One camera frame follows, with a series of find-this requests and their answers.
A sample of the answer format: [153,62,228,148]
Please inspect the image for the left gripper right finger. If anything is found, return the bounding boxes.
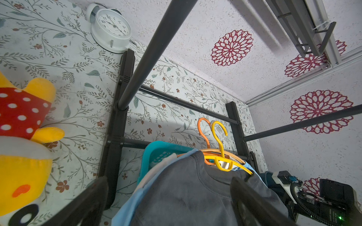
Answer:
[230,177,296,226]

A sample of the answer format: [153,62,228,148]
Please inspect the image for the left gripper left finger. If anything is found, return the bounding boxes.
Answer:
[44,177,108,226]

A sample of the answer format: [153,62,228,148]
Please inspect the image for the yellow plastic hanger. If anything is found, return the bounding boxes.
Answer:
[201,121,253,175]

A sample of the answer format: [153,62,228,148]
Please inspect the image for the dark grey t-shirt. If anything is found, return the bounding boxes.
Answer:
[129,150,289,226]

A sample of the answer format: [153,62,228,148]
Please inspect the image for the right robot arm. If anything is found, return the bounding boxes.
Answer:
[290,178,362,226]

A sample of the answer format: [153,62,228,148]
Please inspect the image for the orange plastic hanger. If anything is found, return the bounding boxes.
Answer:
[197,117,247,166]

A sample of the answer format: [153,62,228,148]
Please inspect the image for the dark teal clothespin bin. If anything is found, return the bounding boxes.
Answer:
[259,171,276,189]

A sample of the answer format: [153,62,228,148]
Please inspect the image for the light blue garment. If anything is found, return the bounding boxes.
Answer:
[111,148,264,226]

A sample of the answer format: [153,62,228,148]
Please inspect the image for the yellow plush toy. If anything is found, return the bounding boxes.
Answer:
[1,75,65,226]

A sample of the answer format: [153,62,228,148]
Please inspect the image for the teal laundry basket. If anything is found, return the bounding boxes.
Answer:
[137,141,193,184]

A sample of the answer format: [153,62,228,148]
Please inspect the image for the black clothes rack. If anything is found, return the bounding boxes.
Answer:
[100,1,362,209]

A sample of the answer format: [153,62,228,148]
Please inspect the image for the white alarm clock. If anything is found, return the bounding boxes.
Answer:
[86,3,132,54]

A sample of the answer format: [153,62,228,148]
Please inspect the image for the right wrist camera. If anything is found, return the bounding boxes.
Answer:
[272,170,302,204]

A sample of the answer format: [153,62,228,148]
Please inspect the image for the black wall shelf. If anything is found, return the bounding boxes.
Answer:
[267,1,341,65]

